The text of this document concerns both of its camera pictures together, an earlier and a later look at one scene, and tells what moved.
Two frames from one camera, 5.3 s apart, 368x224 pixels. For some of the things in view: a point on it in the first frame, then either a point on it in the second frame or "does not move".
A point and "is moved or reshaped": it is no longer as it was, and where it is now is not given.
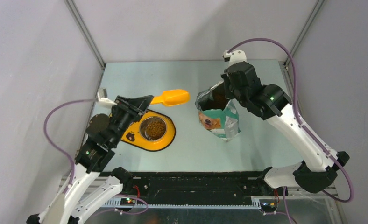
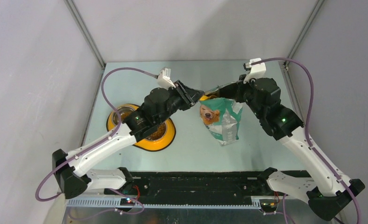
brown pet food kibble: x=154 y=129 does not move
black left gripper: x=136 y=106 → x=188 y=96
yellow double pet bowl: x=153 y=130 does not move
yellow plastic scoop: x=172 y=97 is moved or reshaped
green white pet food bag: x=217 y=113 is moved or reshaped
